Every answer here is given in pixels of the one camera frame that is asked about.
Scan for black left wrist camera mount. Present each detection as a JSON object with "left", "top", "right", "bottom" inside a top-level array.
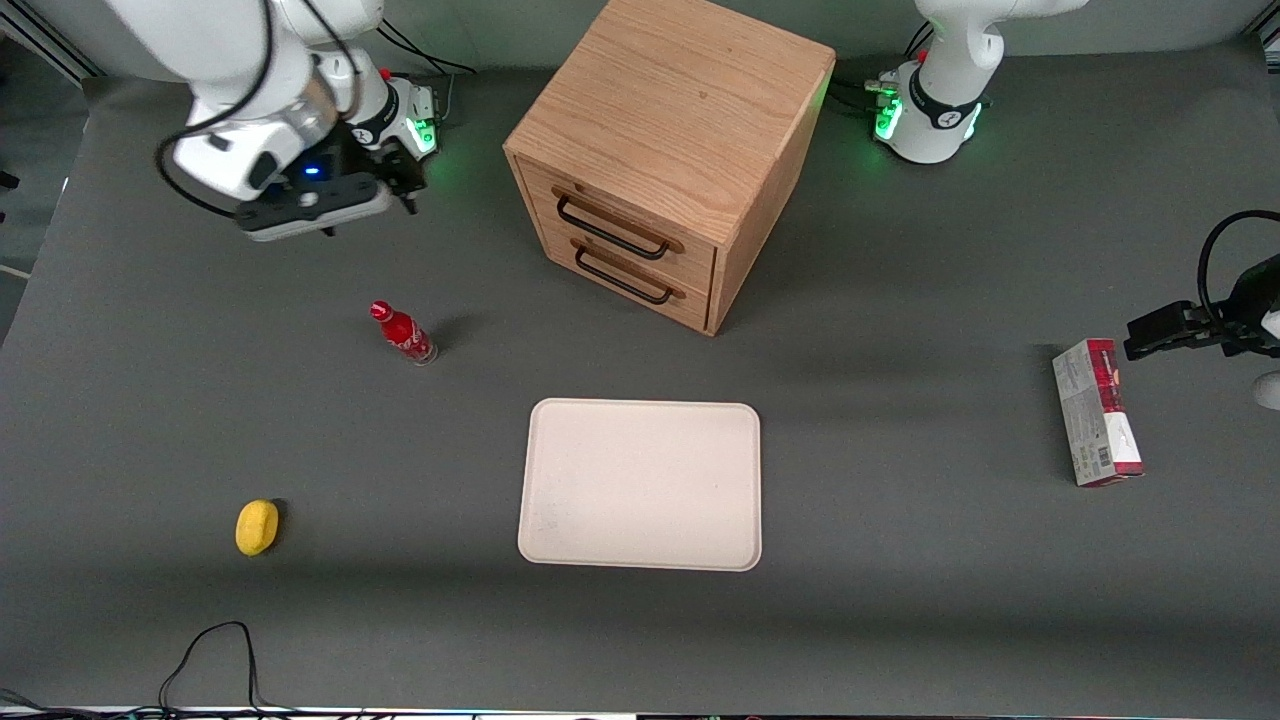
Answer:
[{"left": 1222, "top": 253, "right": 1280, "bottom": 358}]

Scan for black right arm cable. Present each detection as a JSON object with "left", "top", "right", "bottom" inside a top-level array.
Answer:
[{"left": 154, "top": 0, "right": 277, "bottom": 220}]

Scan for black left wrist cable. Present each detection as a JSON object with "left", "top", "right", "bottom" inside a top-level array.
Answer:
[{"left": 1197, "top": 210, "right": 1280, "bottom": 326}]

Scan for yellow lemon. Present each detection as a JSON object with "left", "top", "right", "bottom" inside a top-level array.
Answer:
[{"left": 235, "top": 499, "right": 282, "bottom": 557}]

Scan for red and grey carton box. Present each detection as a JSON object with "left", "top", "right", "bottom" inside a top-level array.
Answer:
[{"left": 1051, "top": 338, "right": 1146, "bottom": 489}]

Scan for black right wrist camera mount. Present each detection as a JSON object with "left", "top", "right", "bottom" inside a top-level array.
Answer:
[{"left": 285, "top": 122, "right": 381, "bottom": 201}]

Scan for aluminium frame rail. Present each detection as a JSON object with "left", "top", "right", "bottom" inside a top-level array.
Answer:
[{"left": 0, "top": 8, "right": 103, "bottom": 83}]

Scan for black right arm base cables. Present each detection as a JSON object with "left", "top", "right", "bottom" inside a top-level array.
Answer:
[{"left": 376, "top": 20, "right": 479, "bottom": 79}]

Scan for beige rectangular tray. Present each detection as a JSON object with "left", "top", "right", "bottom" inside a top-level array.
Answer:
[{"left": 517, "top": 398, "right": 763, "bottom": 573}]

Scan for oak wooden drawer cabinet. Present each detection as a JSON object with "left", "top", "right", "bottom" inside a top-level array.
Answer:
[{"left": 503, "top": 0, "right": 837, "bottom": 337}]

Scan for black left arm base cables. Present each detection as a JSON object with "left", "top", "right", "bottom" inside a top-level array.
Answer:
[{"left": 828, "top": 22, "right": 936, "bottom": 113}]

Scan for black metal drawer handle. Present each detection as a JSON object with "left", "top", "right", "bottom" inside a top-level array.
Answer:
[
  {"left": 555, "top": 188, "right": 687, "bottom": 262},
  {"left": 572, "top": 238, "right": 690, "bottom": 306}
]

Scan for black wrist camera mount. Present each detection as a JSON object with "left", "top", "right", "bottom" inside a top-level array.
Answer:
[
  {"left": 285, "top": 122, "right": 381, "bottom": 201},
  {"left": 1222, "top": 253, "right": 1280, "bottom": 358}
]

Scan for red cola bottle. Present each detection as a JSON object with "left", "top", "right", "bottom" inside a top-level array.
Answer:
[{"left": 369, "top": 299, "right": 439, "bottom": 367}]

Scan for black looped table cable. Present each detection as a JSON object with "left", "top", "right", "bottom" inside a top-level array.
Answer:
[{"left": 158, "top": 621, "right": 267, "bottom": 714}]

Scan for black arm base cables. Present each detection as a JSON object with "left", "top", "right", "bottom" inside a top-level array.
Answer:
[
  {"left": 828, "top": 22, "right": 936, "bottom": 113},
  {"left": 376, "top": 20, "right": 479, "bottom": 79}
]

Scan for wooden drawer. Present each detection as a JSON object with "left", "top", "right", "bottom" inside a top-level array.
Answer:
[
  {"left": 520, "top": 158, "right": 718, "bottom": 294},
  {"left": 540, "top": 215, "right": 715, "bottom": 334}
]

